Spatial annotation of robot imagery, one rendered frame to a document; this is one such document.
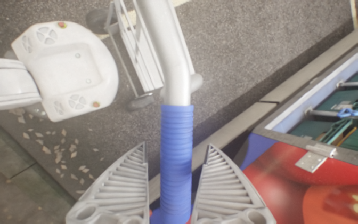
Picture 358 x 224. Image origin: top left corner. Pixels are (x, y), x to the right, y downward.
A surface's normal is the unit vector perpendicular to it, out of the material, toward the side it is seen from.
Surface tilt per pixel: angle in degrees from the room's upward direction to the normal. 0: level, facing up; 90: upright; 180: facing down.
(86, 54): 0
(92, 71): 0
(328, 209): 90
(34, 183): 0
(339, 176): 90
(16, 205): 8
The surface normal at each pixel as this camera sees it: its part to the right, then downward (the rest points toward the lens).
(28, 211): 0.43, 0.04
